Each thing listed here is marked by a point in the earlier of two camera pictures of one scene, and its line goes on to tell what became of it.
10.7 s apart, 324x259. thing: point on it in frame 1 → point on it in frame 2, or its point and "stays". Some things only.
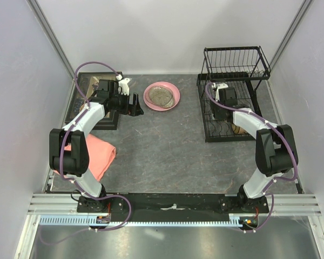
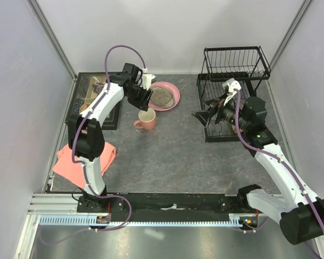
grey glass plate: x=161 y=95 stays
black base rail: x=173 y=204 stays
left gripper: x=134 y=109 → x=142 y=103
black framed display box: x=88 y=82 stays
